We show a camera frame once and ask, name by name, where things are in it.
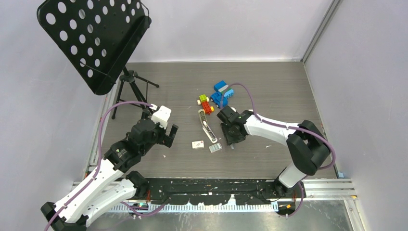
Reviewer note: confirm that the white staple box sleeve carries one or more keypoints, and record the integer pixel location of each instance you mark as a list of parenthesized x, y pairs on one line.
[(197, 144)]

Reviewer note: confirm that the blue toy brick truck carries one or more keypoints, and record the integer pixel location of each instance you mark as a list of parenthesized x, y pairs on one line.
[(222, 93)]

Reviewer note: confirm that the slotted cable duct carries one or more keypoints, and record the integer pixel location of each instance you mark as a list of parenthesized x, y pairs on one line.
[(200, 208)]

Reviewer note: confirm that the staple tray with staples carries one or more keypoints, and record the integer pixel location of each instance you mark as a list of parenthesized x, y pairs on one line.
[(215, 147)]

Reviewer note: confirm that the black perforated music stand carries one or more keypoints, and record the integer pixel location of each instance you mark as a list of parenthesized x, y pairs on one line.
[(98, 37)]

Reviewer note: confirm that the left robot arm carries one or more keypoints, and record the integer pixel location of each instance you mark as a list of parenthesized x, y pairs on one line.
[(111, 181)]

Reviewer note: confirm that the red yellow toy brick car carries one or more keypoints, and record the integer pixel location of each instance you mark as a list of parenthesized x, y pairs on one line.
[(204, 102)]

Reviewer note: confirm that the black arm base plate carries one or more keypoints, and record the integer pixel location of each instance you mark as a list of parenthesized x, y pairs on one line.
[(215, 191)]

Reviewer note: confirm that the white and green stapler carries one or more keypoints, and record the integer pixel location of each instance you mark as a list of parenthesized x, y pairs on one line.
[(206, 127)]

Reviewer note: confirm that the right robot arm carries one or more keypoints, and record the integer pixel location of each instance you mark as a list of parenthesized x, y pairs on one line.
[(307, 147)]

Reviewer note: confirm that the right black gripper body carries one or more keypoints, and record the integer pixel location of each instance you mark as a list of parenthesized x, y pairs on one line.
[(231, 137)]

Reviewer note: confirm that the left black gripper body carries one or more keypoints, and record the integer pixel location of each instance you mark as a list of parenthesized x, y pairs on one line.
[(160, 136)]

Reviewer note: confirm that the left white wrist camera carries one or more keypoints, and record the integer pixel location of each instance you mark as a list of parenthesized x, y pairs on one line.
[(161, 115)]

